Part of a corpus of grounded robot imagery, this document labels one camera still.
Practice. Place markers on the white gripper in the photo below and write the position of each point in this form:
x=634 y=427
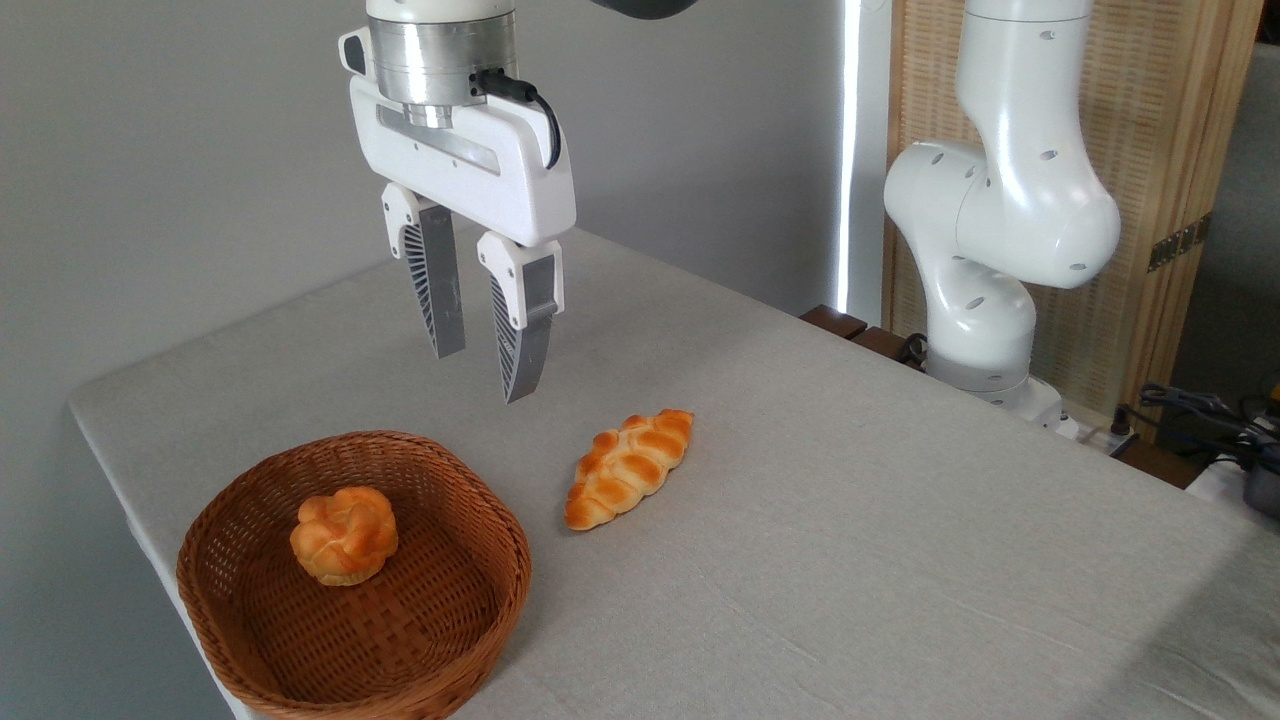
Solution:
x=500 y=175

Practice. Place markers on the long braided bread loaf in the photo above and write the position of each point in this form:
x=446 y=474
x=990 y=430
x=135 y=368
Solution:
x=628 y=468

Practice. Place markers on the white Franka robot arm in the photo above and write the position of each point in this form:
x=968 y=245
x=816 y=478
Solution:
x=1010 y=200

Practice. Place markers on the round knotted bread roll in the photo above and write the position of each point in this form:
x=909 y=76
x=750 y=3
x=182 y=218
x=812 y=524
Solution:
x=344 y=535

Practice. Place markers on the brown woven wicker basket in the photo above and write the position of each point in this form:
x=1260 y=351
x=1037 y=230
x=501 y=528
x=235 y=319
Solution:
x=420 y=640

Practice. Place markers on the dark brown wooden furniture edge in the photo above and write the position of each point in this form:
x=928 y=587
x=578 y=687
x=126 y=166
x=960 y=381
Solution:
x=850 y=328

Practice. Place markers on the grey tablecloth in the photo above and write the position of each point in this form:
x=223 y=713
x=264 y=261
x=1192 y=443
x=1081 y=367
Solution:
x=850 y=560

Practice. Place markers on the white power strip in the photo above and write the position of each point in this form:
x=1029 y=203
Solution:
x=1100 y=436

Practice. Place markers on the dark metal screen hinge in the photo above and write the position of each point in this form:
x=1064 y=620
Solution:
x=1180 y=242

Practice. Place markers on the wooden woven folding screen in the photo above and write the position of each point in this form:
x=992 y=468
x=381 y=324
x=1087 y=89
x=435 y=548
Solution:
x=1165 y=120

